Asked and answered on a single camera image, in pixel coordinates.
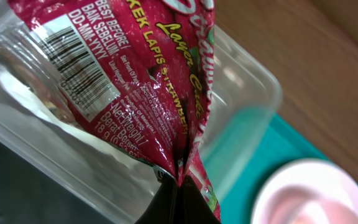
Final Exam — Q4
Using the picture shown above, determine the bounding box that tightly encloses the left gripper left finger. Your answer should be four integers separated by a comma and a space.
135, 177, 178, 224

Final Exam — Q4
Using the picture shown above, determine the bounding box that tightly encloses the teal serving tray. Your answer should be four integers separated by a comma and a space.
202, 105, 358, 224

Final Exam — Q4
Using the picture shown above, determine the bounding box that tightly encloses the clear plastic bin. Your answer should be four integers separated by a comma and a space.
0, 9, 283, 224

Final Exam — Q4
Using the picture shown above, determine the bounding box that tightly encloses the pink plate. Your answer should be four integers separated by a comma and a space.
250, 159, 358, 224

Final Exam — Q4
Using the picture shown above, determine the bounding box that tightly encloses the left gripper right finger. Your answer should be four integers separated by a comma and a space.
178, 176, 220, 224

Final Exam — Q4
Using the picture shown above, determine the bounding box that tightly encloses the pink bowl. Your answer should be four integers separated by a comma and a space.
264, 187, 358, 224

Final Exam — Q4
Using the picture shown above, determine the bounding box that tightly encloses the black tray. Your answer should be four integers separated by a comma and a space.
0, 143, 109, 224

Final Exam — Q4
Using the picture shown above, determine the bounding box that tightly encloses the red snack wrapper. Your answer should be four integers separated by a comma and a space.
9, 0, 221, 223

